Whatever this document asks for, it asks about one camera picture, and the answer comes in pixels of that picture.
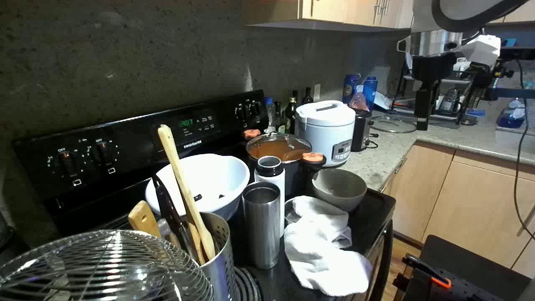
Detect steel canister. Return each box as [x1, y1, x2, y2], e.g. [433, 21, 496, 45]
[254, 153, 287, 205]

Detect small grey bowl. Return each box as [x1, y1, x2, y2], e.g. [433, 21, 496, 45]
[309, 167, 369, 214]

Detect dark glass bottle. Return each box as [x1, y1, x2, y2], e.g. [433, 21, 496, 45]
[282, 90, 301, 135]

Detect blue sponge pack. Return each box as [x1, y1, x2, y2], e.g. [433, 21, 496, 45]
[495, 97, 526, 130]

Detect black case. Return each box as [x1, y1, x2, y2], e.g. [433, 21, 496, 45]
[391, 232, 535, 301]

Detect black kitchen utensil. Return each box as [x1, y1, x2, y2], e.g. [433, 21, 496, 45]
[152, 174, 194, 257]

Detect perforated steel utensil holder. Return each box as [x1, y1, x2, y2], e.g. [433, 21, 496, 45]
[197, 212, 235, 301]

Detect wooden cabinets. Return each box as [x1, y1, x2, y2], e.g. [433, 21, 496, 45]
[244, 0, 535, 31]
[383, 140, 535, 281]

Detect black ribbed coaster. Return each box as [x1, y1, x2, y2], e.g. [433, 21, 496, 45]
[232, 266, 262, 301]

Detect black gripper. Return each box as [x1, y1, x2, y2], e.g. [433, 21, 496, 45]
[411, 51, 459, 132]

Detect orange black clamp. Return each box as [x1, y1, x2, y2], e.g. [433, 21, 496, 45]
[399, 252, 454, 292]

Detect large white bowl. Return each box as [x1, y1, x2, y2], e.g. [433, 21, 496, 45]
[144, 152, 251, 220]

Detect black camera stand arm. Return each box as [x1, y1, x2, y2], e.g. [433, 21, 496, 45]
[483, 58, 535, 100]

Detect round wire mesh cover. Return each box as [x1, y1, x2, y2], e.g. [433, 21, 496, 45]
[0, 229, 214, 301]

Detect white cloth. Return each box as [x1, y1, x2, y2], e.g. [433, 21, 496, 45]
[282, 194, 374, 297]

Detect wooden lower cabinets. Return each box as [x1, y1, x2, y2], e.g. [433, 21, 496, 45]
[383, 140, 535, 281]

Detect short wooden spatula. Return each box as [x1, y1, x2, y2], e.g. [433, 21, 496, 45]
[127, 199, 162, 239]

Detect black stereo camera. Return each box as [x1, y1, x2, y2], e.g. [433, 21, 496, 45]
[498, 45, 535, 63]

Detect clear bottle blue cap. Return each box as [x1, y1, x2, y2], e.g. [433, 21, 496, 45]
[264, 97, 277, 135]

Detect black dish rack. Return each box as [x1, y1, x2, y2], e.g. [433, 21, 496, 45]
[391, 30, 490, 127]

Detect steel tumbler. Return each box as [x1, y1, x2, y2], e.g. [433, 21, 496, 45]
[240, 180, 284, 271]

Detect black hanging cable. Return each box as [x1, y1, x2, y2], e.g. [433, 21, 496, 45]
[510, 56, 535, 240]

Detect wooden upper cabinets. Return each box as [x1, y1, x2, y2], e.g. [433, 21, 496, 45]
[244, 0, 535, 31]

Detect black kitchen stove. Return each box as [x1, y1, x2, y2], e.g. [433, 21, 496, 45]
[11, 88, 398, 301]

